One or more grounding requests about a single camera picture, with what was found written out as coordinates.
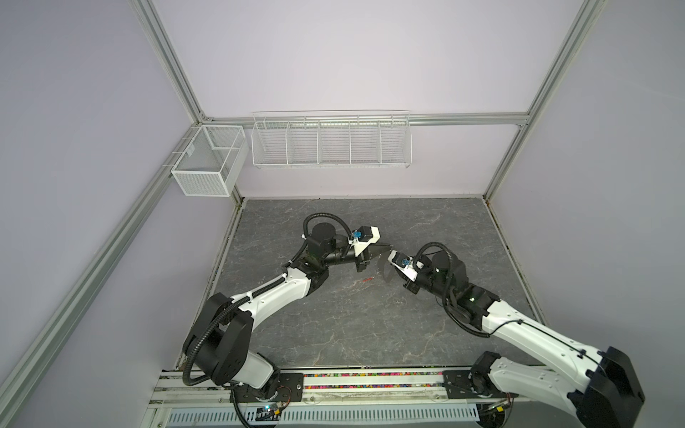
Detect white vented cable duct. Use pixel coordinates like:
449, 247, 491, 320
166, 404, 480, 427

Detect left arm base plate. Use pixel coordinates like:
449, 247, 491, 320
234, 372, 304, 402

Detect aluminium frame profiles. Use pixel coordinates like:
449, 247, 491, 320
1, 1, 581, 427

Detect white wire basket long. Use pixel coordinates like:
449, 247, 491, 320
251, 111, 413, 169

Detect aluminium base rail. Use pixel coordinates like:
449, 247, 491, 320
146, 366, 600, 410

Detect white mesh box basket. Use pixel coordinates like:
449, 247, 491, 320
171, 125, 249, 197

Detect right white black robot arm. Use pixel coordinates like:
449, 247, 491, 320
388, 242, 646, 427

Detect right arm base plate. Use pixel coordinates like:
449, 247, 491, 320
442, 351, 506, 399

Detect metal keyring with shoe plate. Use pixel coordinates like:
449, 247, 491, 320
377, 251, 394, 284

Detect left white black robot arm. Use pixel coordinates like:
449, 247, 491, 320
182, 212, 392, 393

